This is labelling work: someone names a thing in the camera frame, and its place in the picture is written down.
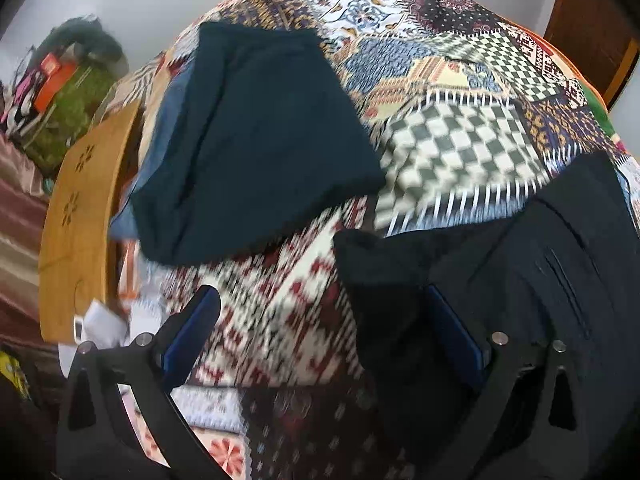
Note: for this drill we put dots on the patchwork printed blanket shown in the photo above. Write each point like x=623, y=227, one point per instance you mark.
x=450, y=150

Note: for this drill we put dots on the wooden lap desk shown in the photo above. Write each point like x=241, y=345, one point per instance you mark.
x=80, y=210

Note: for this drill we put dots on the blue folded garment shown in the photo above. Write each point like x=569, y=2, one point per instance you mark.
x=155, y=160

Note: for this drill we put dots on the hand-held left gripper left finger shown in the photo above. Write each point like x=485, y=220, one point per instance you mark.
x=192, y=325

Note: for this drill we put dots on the black pants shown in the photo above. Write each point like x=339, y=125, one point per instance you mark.
x=550, y=260

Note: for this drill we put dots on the dark teal folded garment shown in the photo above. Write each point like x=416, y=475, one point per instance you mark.
x=260, y=150

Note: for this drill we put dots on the brown wooden door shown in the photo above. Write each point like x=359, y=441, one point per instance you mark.
x=585, y=25

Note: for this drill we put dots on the orange box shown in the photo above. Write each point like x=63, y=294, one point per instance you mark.
x=52, y=80

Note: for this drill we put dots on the orange green blanket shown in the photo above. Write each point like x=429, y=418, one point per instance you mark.
x=600, y=115

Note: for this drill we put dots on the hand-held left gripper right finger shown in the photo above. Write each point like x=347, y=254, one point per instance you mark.
x=452, y=330

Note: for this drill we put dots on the green cloth covered bin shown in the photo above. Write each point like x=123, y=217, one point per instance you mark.
x=75, y=115

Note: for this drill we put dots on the yellow object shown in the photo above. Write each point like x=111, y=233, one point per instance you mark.
x=12, y=375

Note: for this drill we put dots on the grey neck pillow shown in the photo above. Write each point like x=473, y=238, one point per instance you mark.
x=95, y=42

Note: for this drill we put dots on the striped red curtain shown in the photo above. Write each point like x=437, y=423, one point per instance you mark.
x=20, y=240

